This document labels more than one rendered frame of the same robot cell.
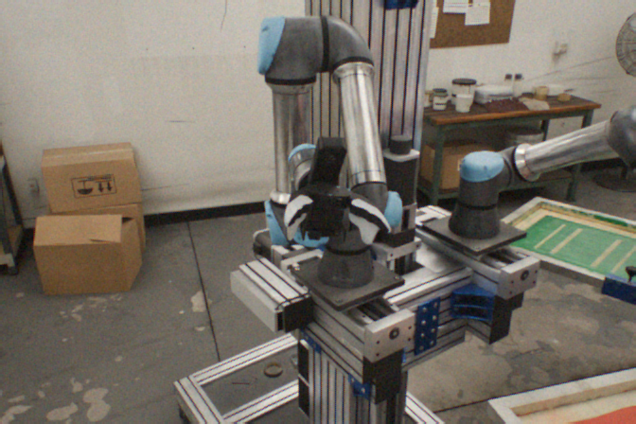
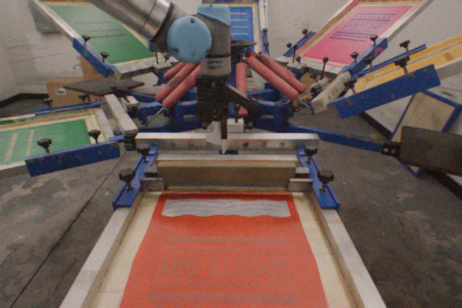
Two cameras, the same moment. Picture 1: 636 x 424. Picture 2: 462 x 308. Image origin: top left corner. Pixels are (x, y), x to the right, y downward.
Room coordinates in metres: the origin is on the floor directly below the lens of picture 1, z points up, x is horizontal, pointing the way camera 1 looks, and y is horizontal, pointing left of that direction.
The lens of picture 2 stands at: (0.80, -0.43, 1.46)
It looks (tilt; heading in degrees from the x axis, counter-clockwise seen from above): 27 degrees down; 288
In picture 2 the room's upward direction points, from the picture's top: straight up
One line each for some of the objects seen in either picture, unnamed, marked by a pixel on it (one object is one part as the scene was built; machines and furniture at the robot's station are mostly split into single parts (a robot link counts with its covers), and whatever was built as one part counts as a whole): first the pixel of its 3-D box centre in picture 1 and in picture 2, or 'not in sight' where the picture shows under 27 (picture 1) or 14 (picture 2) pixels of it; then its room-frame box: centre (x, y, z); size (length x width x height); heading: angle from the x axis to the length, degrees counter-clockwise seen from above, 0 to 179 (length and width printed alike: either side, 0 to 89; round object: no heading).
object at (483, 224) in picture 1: (475, 213); not in sight; (1.57, -0.47, 1.31); 0.15 x 0.15 x 0.10
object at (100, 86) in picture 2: not in sight; (146, 97); (1.94, -2.03, 0.91); 1.34 x 0.40 x 0.08; 168
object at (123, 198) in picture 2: not in sight; (139, 181); (1.30, -1.03, 0.97); 0.30 x 0.05 x 0.07; 108
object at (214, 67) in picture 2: not in sight; (215, 66); (1.05, -1.07, 1.34); 0.08 x 0.08 x 0.05
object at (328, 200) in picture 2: not in sight; (313, 181); (0.77, -1.20, 0.97); 0.30 x 0.05 x 0.07; 108
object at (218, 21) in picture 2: not in sight; (212, 31); (1.05, -1.07, 1.42); 0.09 x 0.08 x 0.11; 39
